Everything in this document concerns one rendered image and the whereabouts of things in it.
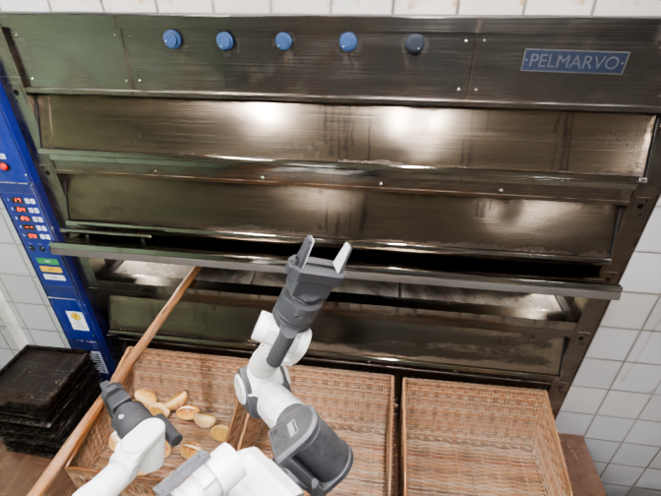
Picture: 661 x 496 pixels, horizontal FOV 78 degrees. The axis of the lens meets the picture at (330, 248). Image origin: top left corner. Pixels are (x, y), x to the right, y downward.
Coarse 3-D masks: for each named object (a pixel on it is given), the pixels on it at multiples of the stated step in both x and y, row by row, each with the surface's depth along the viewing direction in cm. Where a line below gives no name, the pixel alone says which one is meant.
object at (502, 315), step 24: (120, 288) 163; (144, 288) 162; (168, 288) 160; (192, 288) 158; (216, 288) 158; (240, 288) 158; (264, 288) 158; (384, 312) 151; (408, 312) 150; (432, 312) 148; (456, 312) 147; (480, 312) 147; (504, 312) 147; (528, 312) 147; (552, 312) 147
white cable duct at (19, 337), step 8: (0, 296) 174; (0, 304) 176; (0, 312) 178; (8, 312) 178; (8, 320) 181; (16, 320) 182; (8, 328) 184; (16, 328) 183; (16, 336) 186; (24, 336) 187; (24, 344) 188
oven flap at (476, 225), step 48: (96, 192) 142; (144, 192) 140; (192, 192) 138; (240, 192) 135; (288, 192) 133; (336, 192) 131; (384, 192) 130; (288, 240) 135; (336, 240) 133; (384, 240) 133; (432, 240) 131; (480, 240) 129; (528, 240) 127; (576, 240) 125
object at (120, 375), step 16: (192, 272) 162; (160, 320) 139; (144, 336) 132; (128, 368) 122; (96, 400) 112; (96, 416) 109; (80, 432) 104; (64, 448) 100; (64, 464) 99; (48, 480) 94
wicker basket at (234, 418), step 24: (144, 360) 177; (168, 360) 176; (192, 360) 175; (216, 360) 173; (240, 360) 171; (144, 384) 182; (168, 384) 180; (216, 408) 180; (240, 408) 162; (96, 432) 160; (192, 432) 171; (240, 432) 166; (72, 456) 147; (96, 456) 160; (168, 456) 163; (144, 480) 142
